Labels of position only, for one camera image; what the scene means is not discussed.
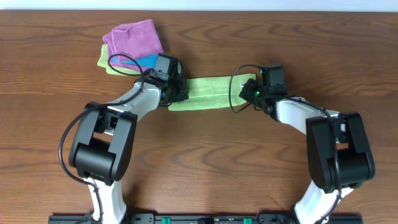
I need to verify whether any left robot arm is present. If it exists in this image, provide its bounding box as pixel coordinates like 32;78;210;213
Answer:
65;54;189;223

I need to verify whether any light green cloth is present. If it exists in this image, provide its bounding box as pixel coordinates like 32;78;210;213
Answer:
169;73;256;111
97;44;139;76

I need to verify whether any blue folded cloth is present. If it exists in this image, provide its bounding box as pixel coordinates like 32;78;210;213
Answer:
111;54;158;70

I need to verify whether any light green folded cloth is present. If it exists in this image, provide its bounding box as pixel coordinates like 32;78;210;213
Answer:
97;44;139;76

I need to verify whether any left black cable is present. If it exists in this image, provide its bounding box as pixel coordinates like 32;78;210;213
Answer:
58;53;175;224

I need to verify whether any purple folded cloth on top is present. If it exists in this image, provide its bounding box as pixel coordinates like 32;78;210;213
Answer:
103;19;164;59

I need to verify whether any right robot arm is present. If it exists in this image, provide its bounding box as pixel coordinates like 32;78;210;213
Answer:
239;64;376;224

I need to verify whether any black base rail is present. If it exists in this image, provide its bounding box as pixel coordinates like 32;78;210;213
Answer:
48;213;364;224

